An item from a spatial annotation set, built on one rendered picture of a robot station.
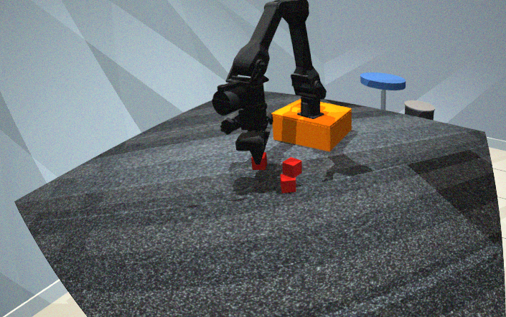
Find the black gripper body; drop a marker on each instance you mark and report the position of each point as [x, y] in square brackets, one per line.
[256, 119]

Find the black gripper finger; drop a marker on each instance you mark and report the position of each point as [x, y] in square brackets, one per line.
[257, 155]
[267, 132]

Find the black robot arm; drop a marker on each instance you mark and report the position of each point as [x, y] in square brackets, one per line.
[252, 60]

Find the red cube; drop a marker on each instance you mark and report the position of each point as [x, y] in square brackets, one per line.
[292, 167]
[287, 184]
[261, 166]

